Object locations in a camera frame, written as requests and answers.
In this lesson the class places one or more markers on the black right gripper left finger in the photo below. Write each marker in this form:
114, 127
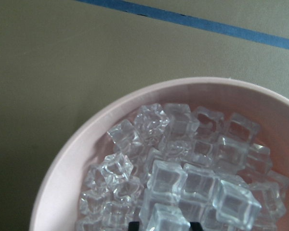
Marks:
134, 226

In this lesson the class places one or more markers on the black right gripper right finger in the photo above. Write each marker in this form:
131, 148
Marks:
195, 226

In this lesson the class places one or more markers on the clear ice cubes pile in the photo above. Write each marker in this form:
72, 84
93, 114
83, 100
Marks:
171, 166

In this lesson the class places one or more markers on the pink bowl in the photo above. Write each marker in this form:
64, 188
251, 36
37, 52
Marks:
55, 208

